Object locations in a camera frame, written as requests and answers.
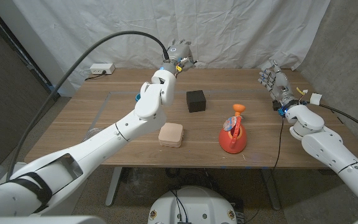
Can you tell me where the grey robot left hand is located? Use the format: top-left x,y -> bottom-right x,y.
162,39 -> 197,74

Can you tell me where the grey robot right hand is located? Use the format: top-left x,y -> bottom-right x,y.
258,60 -> 300,110

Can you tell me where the black cube box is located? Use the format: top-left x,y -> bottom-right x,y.
186,90 -> 207,113

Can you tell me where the orange flower watering can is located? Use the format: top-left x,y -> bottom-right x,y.
218,103 -> 248,154

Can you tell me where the pink square jewelry box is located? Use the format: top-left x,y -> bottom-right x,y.
158,122 -> 185,148

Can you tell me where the white backdrop cloth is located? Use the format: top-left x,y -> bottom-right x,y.
11,0 -> 331,97

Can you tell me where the white power strip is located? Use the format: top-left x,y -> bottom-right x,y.
89,63 -> 116,75

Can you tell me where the grey table leg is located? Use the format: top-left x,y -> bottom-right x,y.
260,167 -> 282,211
104,167 -> 123,207

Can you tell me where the clear plastic jar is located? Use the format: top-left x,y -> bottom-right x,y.
84,126 -> 104,141

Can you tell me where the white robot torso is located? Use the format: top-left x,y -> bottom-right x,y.
147,185 -> 238,224

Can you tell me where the white tag on cable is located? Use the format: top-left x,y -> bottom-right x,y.
310,93 -> 323,106

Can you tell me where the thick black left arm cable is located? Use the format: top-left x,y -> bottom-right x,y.
6,30 -> 170,182

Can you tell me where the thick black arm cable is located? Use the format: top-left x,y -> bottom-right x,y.
6,30 -> 170,182
318,103 -> 358,137

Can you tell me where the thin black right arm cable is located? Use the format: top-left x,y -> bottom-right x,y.
271,115 -> 285,181

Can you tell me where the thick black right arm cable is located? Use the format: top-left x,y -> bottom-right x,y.
318,103 -> 358,137

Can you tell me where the black power strip cord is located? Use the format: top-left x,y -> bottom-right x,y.
84,71 -> 107,82

